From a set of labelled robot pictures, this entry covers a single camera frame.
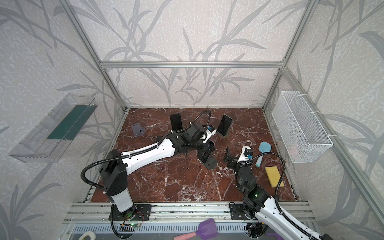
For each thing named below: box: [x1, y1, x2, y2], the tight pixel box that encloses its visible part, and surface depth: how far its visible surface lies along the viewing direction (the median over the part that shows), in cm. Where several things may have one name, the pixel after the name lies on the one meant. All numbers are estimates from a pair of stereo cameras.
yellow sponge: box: [265, 166, 285, 188], surface depth 87 cm
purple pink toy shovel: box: [173, 218, 218, 240], surface depth 70 cm
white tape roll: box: [78, 231, 97, 240], surface depth 69 cm
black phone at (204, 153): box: [197, 140, 215, 164], surface depth 72 cm
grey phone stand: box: [131, 123, 146, 136], surface depth 104 cm
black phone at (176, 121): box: [170, 113, 183, 131], surface depth 101 cm
